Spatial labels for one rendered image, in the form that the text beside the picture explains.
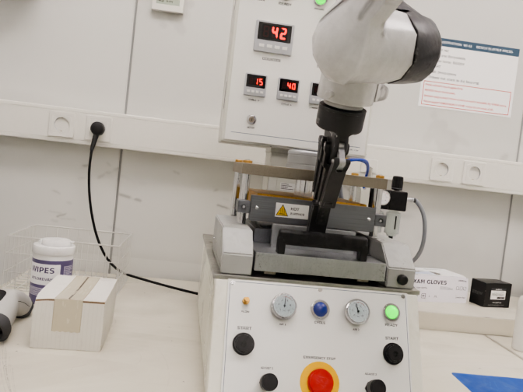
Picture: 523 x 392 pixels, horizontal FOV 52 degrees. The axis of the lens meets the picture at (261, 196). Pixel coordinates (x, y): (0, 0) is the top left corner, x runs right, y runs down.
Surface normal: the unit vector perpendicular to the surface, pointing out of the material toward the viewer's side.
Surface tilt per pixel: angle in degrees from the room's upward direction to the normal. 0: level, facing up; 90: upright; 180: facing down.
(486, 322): 90
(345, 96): 110
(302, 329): 65
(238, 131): 90
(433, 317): 90
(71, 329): 90
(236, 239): 40
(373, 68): 131
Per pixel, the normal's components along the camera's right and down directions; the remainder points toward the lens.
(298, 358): 0.18, -0.36
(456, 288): 0.30, 0.08
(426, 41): 0.48, 0.18
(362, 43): -0.26, 0.44
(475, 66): 0.09, 0.07
